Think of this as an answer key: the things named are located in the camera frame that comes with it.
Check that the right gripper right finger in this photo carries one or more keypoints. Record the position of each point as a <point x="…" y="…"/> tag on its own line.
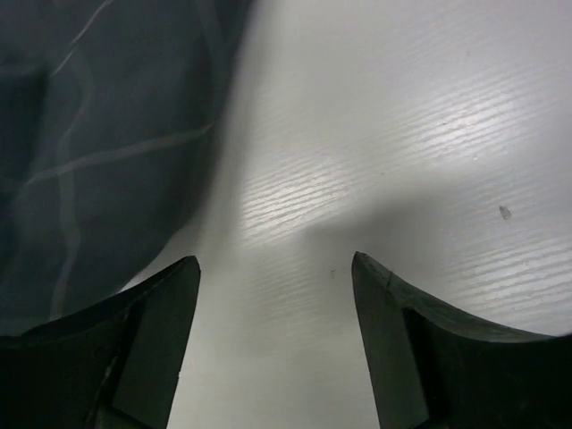
<point x="433" y="365"/>

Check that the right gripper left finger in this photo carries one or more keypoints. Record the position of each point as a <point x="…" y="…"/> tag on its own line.
<point x="115" y="364"/>

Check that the dark checked cloth napkin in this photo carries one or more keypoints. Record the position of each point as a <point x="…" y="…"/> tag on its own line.
<point x="109" y="111"/>

